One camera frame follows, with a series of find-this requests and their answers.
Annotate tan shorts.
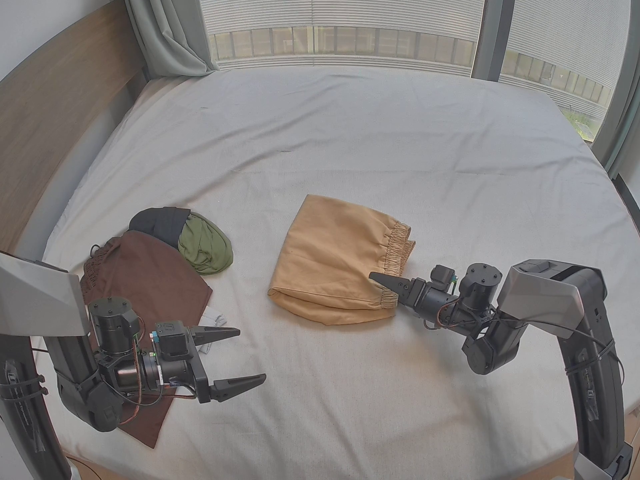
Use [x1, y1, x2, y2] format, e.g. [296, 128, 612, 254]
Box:
[266, 194, 417, 326]

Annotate black garment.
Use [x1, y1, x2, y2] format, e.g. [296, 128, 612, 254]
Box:
[128, 207, 193, 249]

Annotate green garment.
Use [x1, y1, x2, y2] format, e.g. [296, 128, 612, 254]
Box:
[177, 211, 236, 275]

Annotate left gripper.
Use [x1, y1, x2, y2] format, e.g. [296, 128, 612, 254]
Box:
[140, 325, 267, 404]

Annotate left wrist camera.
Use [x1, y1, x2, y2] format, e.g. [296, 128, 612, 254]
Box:
[152, 320, 191, 363]

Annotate grey-green curtain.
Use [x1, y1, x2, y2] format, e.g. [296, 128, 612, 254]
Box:
[120, 0, 221, 79]

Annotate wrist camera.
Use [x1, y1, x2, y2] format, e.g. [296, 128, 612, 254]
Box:
[152, 320, 191, 363]
[430, 265, 458, 293]

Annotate window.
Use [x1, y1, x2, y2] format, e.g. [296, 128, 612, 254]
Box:
[192, 0, 640, 181]

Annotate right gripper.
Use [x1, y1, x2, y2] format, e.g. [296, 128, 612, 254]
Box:
[369, 272, 453, 319]

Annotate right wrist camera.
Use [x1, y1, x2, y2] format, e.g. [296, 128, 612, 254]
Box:
[430, 265, 458, 293]

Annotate bed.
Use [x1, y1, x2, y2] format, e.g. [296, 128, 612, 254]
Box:
[0, 0, 636, 480]

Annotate brown shorts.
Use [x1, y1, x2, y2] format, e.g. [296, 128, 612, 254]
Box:
[81, 230, 213, 450]

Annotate white garment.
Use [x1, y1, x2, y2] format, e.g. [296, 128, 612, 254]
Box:
[200, 308, 228, 355]

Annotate black cable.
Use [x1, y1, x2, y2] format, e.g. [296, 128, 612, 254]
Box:
[492, 313, 626, 389]

